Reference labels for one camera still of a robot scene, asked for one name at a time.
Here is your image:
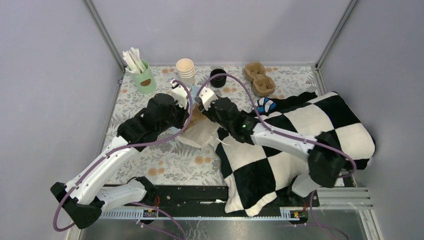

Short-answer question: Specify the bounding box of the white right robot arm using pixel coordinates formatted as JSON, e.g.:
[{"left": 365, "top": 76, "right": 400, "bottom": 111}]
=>
[{"left": 195, "top": 94, "right": 346, "bottom": 206}]

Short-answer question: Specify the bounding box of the black white checkered pillow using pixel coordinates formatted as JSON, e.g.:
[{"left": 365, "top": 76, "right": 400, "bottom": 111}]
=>
[{"left": 210, "top": 92, "right": 376, "bottom": 217}]

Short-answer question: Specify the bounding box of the single cardboard cup carrier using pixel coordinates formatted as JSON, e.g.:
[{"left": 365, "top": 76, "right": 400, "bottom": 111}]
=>
[{"left": 187, "top": 103, "right": 207, "bottom": 129}]

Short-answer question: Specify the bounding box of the stack of paper cups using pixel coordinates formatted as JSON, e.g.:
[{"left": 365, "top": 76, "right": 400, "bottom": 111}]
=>
[{"left": 175, "top": 58, "right": 196, "bottom": 85}]

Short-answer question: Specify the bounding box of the blue white patterned object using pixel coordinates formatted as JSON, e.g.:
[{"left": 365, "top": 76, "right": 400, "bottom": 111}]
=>
[{"left": 254, "top": 97, "right": 277, "bottom": 114}]

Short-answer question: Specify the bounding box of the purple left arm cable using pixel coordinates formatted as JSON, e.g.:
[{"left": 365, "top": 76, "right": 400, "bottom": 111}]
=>
[{"left": 52, "top": 79, "right": 195, "bottom": 240}]

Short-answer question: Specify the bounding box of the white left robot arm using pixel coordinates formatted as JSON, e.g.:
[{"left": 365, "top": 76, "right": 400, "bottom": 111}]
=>
[{"left": 50, "top": 93, "right": 194, "bottom": 232}]

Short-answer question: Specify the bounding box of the green cup with straws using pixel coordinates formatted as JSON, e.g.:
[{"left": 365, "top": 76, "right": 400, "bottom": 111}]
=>
[{"left": 122, "top": 47, "right": 157, "bottom": 95}]

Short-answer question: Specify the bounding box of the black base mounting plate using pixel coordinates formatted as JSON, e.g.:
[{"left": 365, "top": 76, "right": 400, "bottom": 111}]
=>
[{"left": 123, "top": 172, "right": 357, "bottom": 218}]

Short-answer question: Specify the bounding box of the floral patterned table mat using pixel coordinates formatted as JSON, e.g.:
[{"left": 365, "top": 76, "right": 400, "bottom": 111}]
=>
[{"left": 104, "top": 66, "right": 318, "bottom": 186}]

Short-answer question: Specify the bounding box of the light blue paper bag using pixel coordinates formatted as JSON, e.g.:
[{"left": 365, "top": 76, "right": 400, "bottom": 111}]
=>
[{"left": 177, "top": 85, "right": 220, "bottom": 148}]

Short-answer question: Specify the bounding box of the stack of cardboard cup carriers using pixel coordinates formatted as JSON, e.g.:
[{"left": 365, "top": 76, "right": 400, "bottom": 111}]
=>
[{"left": 244, "top": 62, "right": 276, "bottom": 97}]

